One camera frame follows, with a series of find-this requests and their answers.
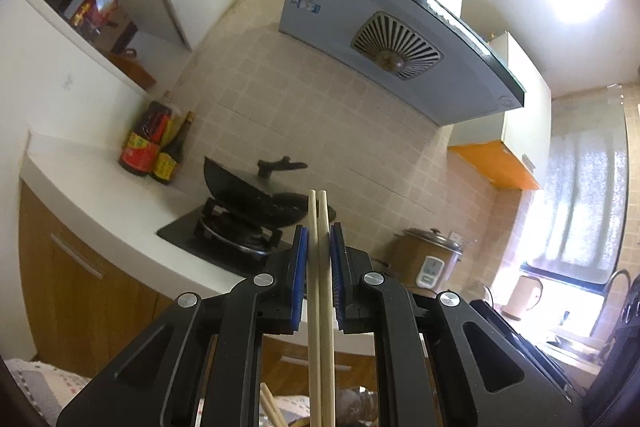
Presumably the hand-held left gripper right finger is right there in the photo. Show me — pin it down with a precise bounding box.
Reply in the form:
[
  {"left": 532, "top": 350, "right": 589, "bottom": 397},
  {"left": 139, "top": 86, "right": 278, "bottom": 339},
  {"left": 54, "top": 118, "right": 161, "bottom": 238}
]
[{"left": 330, "top": 222, "right": 584, "bottom": 427}]

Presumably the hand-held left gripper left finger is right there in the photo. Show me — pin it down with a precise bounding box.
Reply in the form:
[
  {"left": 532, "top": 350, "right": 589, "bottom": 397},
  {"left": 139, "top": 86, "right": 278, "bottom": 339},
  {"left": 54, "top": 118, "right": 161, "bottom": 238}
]
[{"left": 56, "top": 225, "right": 309, "bottom": 427}]

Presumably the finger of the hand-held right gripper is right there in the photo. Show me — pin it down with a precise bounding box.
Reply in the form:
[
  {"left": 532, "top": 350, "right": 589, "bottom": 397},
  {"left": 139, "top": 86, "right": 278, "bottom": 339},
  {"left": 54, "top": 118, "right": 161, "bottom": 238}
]
[{"left": 468, "top": 299, "right": 571, "bottom": 403}]

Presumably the wooden chopstick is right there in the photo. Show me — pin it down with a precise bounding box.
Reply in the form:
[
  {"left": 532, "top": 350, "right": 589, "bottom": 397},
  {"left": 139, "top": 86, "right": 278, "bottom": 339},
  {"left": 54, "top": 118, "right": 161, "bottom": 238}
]
[
  {"left": 318, "top": 190, "right": 337, "bottom": 427},
  {"left": 259, "top": 382, "right": 281, "bottom": 427},
  {"left": 307, "top": 189, "right": 324, "bottom": 427},
  {"left": 265, "top": 394, "right": 290, "bottom": 427}
]

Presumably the white electric kettle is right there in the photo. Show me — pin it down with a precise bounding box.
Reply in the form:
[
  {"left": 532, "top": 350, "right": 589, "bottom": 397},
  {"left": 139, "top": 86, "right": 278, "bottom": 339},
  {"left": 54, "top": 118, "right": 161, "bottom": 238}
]
[{"left": 501, "top": 274, "right": 544, "bottom": 321}]

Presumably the metal kitchen sink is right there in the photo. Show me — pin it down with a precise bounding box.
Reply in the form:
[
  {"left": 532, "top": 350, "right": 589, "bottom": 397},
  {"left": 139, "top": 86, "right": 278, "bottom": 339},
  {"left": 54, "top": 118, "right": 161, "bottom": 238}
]
[{"left": 542, "top": 329, "right": 608, "bottom": 366}]

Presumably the brown rice cooker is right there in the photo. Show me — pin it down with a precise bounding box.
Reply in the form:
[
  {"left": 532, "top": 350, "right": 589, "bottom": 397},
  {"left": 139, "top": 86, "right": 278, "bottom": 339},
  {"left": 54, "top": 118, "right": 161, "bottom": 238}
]
[{"left": 392, "top": 227, "right": 465, "bottom": 292}]

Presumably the metal sink faucet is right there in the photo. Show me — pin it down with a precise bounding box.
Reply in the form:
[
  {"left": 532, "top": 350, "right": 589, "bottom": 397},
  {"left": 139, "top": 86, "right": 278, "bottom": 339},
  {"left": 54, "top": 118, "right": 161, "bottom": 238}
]
[{"left": 596, "top": 269, "right": 634, "bottom": 339}]

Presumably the black wok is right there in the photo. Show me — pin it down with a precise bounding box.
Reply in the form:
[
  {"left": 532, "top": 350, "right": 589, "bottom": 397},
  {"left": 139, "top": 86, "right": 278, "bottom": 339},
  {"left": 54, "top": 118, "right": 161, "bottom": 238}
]
[{"left": 202, "top": 154, "right": 339, "bottom": 229}]

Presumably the black gas stove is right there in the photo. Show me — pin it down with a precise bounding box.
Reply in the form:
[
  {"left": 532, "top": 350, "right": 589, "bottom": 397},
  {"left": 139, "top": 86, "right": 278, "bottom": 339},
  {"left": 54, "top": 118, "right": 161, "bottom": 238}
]
[{"left": 156, "top": 198, "right": 301, "bottom": 269}]

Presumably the white lace curtain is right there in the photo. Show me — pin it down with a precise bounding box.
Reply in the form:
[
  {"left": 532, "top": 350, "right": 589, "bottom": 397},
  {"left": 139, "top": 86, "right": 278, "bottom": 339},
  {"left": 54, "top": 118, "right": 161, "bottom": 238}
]
[{"left": 541, "top": 126, "right": 629, "bottom": 284}]

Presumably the dark yellow label sauce bottle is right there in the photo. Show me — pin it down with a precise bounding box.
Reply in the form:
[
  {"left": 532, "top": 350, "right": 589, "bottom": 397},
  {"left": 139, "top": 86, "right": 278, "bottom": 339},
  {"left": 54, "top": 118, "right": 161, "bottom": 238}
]
[{"left": 151, "top": 110, "right": 196, "bottom": 184}]

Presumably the red label sauce bottle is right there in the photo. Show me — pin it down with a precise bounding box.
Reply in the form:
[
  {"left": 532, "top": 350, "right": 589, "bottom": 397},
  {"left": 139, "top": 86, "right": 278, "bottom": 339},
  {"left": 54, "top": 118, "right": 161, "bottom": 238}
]
[{"left": 118, "top": 100, "right": 174, "bottom": 178}]

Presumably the wooden kitchen cabinet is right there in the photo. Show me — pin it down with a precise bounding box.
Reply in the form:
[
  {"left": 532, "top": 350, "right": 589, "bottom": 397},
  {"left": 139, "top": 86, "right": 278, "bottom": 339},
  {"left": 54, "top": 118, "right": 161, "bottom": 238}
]
[{"left": 17, "top": 183, "right": 381, "bottom": 399}]

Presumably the brown wooden board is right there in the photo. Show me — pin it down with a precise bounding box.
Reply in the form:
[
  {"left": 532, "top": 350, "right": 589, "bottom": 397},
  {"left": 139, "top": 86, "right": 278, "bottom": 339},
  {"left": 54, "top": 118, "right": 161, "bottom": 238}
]
[{"left": 109, "top": 49, "right": 157, "bottom": 90}]

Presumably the range hood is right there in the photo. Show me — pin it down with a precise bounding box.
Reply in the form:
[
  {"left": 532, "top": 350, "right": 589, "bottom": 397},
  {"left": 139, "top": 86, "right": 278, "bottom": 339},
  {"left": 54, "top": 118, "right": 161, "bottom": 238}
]
[{"left": 277, "top": 0, "right": 529, "bottom": 128}]

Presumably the red printed package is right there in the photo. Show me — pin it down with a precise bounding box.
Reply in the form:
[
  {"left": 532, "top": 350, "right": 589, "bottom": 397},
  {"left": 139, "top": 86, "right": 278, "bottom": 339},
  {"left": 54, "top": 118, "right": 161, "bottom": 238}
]
[{"left": 64, "top": 0, "right": 122, "bottom": 34}]

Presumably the metal drawer handle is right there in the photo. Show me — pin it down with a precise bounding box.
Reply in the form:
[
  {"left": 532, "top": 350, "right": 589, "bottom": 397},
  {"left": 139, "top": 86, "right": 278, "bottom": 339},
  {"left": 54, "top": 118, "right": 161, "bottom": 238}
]
[
  {"left": 279, "top": 354, "right": 352, "bottom": 371},
  {"left": 48, "top": 232, "right": 105, "bottom": 281}
]

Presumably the white and orange wall cabinet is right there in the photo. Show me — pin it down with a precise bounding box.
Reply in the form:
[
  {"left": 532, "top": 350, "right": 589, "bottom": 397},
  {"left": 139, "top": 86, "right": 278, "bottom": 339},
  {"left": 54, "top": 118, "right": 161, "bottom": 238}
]
[{"left": 447, "top": 31, "right": 554, "bottom": 192}]

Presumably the recessed wall shelf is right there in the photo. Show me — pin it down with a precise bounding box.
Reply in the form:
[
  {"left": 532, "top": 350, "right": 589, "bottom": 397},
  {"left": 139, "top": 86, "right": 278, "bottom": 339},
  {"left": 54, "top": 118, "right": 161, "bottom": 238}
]
[{"left": 24, "top": 0, "right": 194, "bottom": 92}]

